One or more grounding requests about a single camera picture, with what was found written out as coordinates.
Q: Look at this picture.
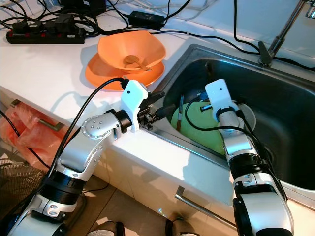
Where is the orange plastic plate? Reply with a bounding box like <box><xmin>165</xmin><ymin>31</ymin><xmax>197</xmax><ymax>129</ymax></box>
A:
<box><xmin>84</xmin><ymin>51</ymin><xmax>164</xmax><ymax>91</ymax></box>

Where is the orange plastic bowl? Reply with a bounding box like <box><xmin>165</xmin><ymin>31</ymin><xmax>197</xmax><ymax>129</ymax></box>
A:
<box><xmin>97</xmin><ymin>31</ymin><xmax>167</xmax><ymax>74</ymax></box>

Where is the green plastic plate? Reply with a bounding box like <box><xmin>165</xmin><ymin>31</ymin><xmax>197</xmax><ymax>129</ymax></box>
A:
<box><xmin>171</xmin><ymin>101</ymin><xmax>227</xmax><ymax>155</ymax></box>

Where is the golden spoon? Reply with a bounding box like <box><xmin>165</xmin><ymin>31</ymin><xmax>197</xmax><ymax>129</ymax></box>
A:
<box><xmin>124</xmin><ymin>55</ymin><xmax>153</xmax><ymax>72</ymax></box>

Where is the dark metal faucet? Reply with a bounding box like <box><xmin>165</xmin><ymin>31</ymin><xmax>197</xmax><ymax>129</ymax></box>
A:
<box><xmin>258</xmin><ymin>0</ymin><xmax>315</xmax><ymax>66</ymax></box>

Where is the small black power adapter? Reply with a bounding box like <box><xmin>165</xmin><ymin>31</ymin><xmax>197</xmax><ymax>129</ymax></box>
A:
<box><xmin>128</xmin><ymin>11</ymin><xmax>165</xmax><ymax>29</ymax></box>

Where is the stainless steel sink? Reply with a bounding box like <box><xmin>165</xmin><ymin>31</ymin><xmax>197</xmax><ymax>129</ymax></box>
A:
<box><xmin>153</xmin><ymin>43</ymin><xmax>315</xmax><ymax>209</ymax></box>

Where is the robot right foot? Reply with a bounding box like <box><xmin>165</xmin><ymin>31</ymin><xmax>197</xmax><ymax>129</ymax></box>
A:
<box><xmin>164</xmin><ymin>218</ymin><xmax>193</xmax><ymax>236</ymax></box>

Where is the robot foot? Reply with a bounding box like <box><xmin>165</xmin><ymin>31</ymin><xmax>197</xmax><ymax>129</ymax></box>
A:
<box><xmin>164</xmin><ymin>218</ymin><xmax>193</xmax><ymax>236</ymax></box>
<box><xmin>90</xmin><ymin>220</ymin><xmax>126</xmax><ymax>236</ymax></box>

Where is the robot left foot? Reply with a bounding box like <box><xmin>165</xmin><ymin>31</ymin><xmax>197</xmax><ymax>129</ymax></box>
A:
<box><xmin>90</xmin><ymin>220</ymin><xmax>126</xmax><ymax>236</ymax></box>

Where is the large black power brick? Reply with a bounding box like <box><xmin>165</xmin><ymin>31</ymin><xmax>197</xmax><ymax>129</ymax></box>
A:
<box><xmin>62</xmin><ymin>0</ymin><xmax>108</xmax><ymax>14</ymax></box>

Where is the orange plastic bag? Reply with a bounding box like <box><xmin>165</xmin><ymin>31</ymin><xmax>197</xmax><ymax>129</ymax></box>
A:
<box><xmin>0</xmin><ymin>101</ymin><xmax>64</xmax><ymax>168</ymax></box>

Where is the black power strip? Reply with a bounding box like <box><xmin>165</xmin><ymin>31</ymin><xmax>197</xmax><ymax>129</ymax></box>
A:
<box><xmin>6</xmin><ymin>25</ymin><xmax>87</xmax><ymax>45</ymax></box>

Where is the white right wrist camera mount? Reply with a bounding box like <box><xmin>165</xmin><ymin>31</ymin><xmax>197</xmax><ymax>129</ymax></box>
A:
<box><xmin>205</xmin><ymin>79</ymin><xmax>239</xmax><ymax>118</ymax></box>

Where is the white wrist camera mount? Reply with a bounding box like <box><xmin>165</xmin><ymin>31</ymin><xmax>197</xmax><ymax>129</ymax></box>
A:
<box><xmin>205</xmin><ymin>79</ymin><xmax>239</xmax><ymax>118</ymax></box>
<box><xmin>122</xmin><ymin>80</ymin><xmax>149</xmax><ymax>133</ymax></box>

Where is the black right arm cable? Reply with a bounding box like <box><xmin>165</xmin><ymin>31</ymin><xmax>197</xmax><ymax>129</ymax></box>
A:
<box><xmin>183</xmin><ymin>93</ymin><xmax>284</xmax><ymax>182</ymax></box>

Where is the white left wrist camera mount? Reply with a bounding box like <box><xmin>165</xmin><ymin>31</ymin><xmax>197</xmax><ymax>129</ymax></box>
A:
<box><xmin>122</xmin><ymin>80</ymin><xmax>149</xmax><ymax>133</ymax></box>

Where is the long black countertop cable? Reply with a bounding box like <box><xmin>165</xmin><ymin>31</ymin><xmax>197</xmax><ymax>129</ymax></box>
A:
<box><xmin>157</xmin><ymin>29</ymin><xmax>315</xmax><ymax>67</ymax></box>

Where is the black cable down wall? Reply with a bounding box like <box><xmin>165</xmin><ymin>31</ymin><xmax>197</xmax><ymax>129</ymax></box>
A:
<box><xmin>232</xmin><ymin>0</ymin><xmax>261</xmax><ymax>51</ymax></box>

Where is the grey metal drawer handle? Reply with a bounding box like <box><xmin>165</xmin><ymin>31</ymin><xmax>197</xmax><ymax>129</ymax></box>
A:
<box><xmin>175</xmin><ymin>186</ymin><xmax>237</xmax><ymax>231</ymax></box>
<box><xmin>11</xmin><ymin>99</ymin><xmax>65</xmax><ymax>132</ymax></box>

